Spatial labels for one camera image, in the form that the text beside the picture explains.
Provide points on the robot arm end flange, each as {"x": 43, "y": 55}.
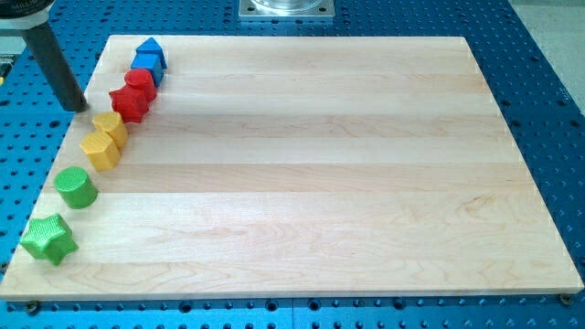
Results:
{"x": 17, "y": 15}

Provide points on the light wooden board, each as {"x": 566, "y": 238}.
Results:
{"x": 309, "y": 167}

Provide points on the red star block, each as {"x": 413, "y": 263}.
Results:
{"x": 131, "y": 103}

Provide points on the red cylinder block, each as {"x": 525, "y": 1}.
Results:
{"x": 141, "y": 79}

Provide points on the blue cube block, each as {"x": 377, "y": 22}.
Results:
{"x": 152, "y": 63}

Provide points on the blue triangular block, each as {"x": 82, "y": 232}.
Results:
{"x": 151, "y": 47}

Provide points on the yellow hexagon block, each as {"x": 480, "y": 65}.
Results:
{"x": 101, "y": 151}

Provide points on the green cylinder block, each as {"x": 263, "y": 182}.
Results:
{"x": 75, "y": 187}

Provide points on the green star block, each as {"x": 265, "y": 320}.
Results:
{"x": 49, "y": 239}

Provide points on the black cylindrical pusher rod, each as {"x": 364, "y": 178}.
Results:
{"x": 44, "y": 46}

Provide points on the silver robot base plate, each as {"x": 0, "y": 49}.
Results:
{"x": 257, "y": 9}

